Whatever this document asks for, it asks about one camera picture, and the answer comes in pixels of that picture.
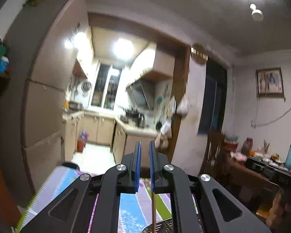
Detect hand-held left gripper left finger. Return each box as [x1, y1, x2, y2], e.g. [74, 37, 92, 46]
[19, 141, 142, 233]

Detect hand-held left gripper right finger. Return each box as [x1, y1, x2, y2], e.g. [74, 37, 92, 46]
[149, 140, 272, 233]

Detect long brown wooden chopstick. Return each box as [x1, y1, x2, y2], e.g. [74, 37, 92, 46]
[152, 191, 158, 233]

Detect person's right hand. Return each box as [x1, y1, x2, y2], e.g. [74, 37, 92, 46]
[267, 188, 291, 230]

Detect blue bottle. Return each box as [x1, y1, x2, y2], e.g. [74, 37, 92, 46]
[285, 139, 291, 169]

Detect black box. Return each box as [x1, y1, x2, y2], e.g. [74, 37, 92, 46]
[246, 156, 291, 175]

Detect gas stove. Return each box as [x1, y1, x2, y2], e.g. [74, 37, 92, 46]
[120, 109, 146, 128]

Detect dark wooden side table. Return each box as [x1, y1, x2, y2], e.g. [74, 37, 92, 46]
[223, 150, 291, 214]

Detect floral striped tablecloth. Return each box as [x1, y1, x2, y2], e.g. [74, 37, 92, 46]
[15, 166, 204, 233]

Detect kitchen base cabinets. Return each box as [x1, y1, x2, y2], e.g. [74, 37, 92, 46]
[63, 113, 158, 159]

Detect red plastic bin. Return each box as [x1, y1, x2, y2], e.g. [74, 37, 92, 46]
[77, 130, 89, 152]

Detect dark wooden chair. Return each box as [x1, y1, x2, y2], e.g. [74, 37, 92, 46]
[199, 130, 227, 182]

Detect white hanging plastic bag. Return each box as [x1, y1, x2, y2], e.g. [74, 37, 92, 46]
[177, 95, 191, 116]

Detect metal range hood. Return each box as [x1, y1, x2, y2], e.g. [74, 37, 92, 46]
[126, 79, 158, 112]

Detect kitchen window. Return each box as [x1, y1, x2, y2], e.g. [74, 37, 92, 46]
[90, 62, 123, 110]

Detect dark glass door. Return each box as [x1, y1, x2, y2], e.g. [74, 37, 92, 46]
[197, 58, 227, 136]

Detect kitchen upper cabinet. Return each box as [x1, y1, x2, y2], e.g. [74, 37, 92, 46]
[132, 42, 177, 80]

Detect grey refrigerator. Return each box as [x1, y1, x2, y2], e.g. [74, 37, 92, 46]
[0, 0, 95, 190]

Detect kitchen ceiling light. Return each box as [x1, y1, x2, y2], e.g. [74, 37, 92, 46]
[112, 37, 134, 59]

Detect orange wooden cabinet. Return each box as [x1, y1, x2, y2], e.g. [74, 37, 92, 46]
[0, 78, 22, 224]

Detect blue plastic cup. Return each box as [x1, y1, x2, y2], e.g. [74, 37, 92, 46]
[0, 56, 9, 73]

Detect white ceiling lamp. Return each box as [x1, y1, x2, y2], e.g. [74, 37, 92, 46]
[249, 3, 264, 21]

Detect green plastic cup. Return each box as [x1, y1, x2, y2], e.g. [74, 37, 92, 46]
[0, 44, 6, 71]

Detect wall cable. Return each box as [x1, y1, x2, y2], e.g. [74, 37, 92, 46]
[251, 97, 291, 128]

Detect framed wall picture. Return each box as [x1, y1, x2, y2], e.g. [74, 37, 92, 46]
[256, 67, 285, 98]

